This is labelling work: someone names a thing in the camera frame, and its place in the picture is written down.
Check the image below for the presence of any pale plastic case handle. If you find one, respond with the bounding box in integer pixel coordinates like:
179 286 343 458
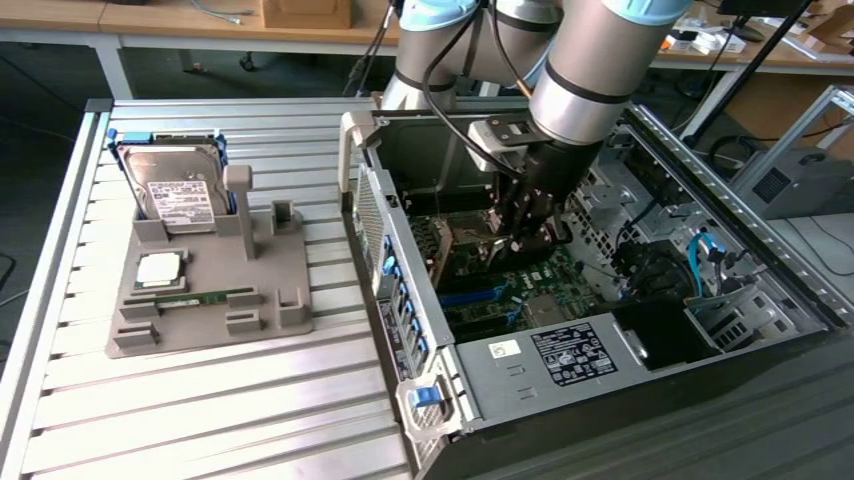
337 110 379 194

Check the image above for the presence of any hard disk in blue caddy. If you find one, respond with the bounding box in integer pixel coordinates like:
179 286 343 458
105 128 232 236

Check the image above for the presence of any black monitor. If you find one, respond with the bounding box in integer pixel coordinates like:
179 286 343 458
716 0 813 42

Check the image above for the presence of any metal disk bay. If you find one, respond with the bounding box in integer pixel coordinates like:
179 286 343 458
686 282 786 354

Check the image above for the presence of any silver chipset heatsink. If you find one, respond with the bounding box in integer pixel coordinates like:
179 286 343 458
526 295 570 327

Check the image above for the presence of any silver CPU chip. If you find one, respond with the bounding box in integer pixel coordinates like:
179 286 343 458
132 251 189 291

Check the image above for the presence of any small white box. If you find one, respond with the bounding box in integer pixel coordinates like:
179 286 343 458
692 32 747 56

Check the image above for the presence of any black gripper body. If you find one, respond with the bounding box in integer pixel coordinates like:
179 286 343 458
516 141 603 211

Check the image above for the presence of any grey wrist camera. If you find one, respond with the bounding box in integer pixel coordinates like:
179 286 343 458
466 115 535 174

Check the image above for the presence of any grey printed parts rack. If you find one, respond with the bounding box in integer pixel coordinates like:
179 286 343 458
104 164 315 360

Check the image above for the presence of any green RAM stick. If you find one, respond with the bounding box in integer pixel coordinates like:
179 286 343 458
152 292 228 307

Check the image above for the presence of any CPU socket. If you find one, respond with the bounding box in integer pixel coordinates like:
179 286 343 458
436 212 495 236

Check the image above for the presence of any brown cardboard box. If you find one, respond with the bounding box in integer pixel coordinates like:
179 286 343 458
259 0 353 29

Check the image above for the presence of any blue case latch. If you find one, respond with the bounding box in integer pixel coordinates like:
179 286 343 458
407 387 446 409

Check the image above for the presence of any metal drive cage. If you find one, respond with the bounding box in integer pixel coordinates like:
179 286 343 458
566 149 675 266

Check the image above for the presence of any grey computer tower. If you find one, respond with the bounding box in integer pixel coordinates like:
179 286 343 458
730 147 854 221

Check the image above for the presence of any black stand pole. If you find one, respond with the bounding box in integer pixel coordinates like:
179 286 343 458
679 0 819 146

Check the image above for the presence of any clear plastic case handle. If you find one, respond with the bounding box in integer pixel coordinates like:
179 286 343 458
395 374 463 442

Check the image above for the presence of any small orange black box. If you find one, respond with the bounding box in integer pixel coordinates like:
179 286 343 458
663 28 699 51

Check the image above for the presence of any long blue expansion slot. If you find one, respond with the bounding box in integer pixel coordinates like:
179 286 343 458
439 284 512 309

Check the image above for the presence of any light blue disk wire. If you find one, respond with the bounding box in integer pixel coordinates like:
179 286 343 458
684 228 727 301

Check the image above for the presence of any folded brown cardboard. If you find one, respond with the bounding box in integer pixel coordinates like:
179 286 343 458
806 4 854 56

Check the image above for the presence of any aluminium profile frame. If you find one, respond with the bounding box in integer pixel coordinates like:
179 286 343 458
786 83 854 151

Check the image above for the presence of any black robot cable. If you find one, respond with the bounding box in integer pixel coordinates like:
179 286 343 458
420 0 535 176

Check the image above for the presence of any open PC case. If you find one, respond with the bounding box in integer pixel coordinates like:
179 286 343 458
337 97 849 480

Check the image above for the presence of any green motherboard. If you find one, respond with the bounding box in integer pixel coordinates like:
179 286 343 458
404 192 602 344

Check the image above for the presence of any grey power supply unit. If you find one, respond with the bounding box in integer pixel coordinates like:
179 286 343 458
452 312 652 421

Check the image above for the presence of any graphics card with black fan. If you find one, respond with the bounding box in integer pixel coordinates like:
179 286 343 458
430 214 576 296

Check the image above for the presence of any black power wire bundle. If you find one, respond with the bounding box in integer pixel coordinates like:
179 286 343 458
610 239 692 304

